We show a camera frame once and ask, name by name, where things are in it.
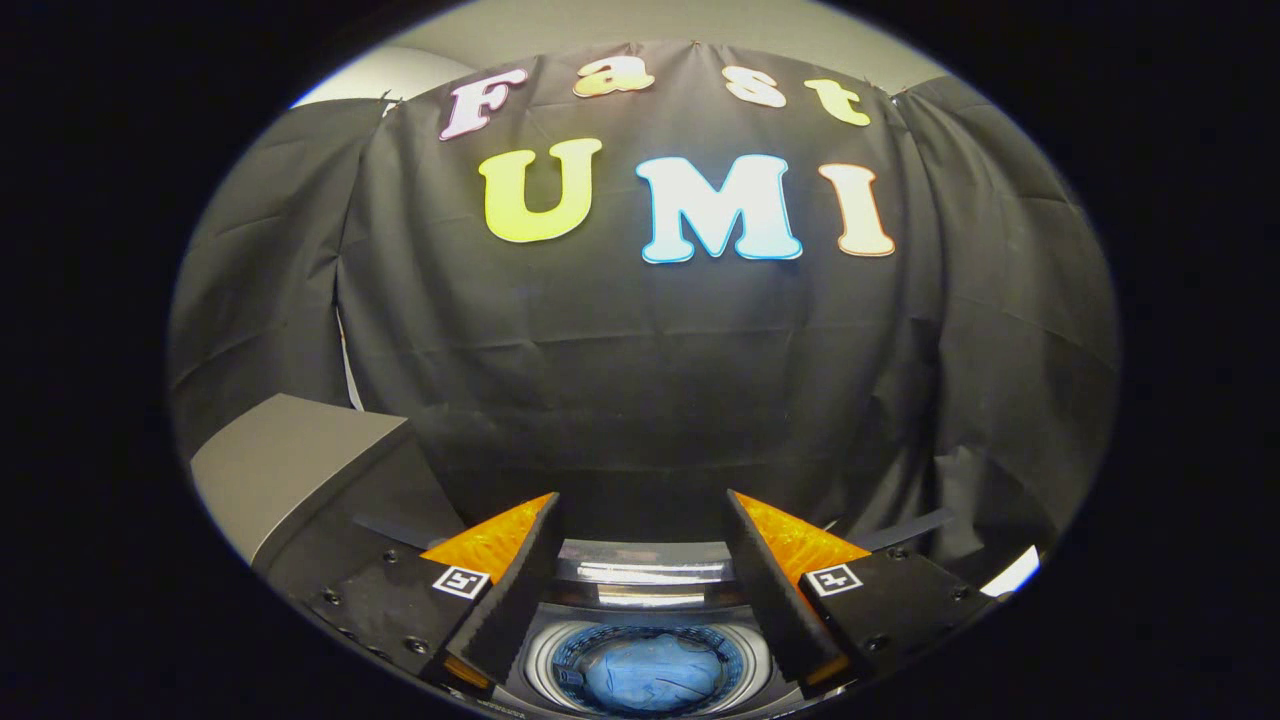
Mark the light blue polo shirt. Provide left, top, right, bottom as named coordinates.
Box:
left=580, top=633, right=728, bottom=714

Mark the grey cabinet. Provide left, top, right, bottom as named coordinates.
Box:
left=190, top=393, right=471, bottom=603

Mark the dark grey washing machine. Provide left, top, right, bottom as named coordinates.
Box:
left=475, top=535, right=813, bottom=720

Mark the dark glass washing machine lid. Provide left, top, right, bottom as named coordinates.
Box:
left=515, top=558, right=796, bottom=718

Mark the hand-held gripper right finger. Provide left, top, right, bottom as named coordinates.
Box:
left=722, top=488, right=998, bottom=693

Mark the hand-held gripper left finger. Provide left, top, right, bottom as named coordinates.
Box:
left=305, top=490, right=565, bottom=698

